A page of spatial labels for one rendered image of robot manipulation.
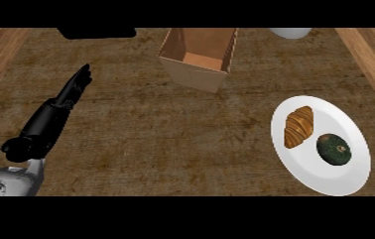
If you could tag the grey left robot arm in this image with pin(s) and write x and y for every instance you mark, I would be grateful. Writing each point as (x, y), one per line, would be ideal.
(19, 180)

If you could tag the brown croissant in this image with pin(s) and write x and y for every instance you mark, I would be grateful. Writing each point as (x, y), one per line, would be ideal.
(298, 126)

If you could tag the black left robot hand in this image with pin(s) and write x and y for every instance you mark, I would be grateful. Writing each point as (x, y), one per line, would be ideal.
(45, 120)

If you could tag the dark green squash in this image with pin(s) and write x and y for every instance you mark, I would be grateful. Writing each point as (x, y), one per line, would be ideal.
(333, 149)

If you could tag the white oval plate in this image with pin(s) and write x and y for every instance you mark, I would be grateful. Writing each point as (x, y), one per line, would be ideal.
(311, 170)

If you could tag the brown cardboard box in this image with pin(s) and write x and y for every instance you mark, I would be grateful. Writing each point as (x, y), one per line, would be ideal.
(197, 56)

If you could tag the black flat appliance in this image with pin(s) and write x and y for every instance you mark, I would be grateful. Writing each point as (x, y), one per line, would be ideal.
(96, 32)

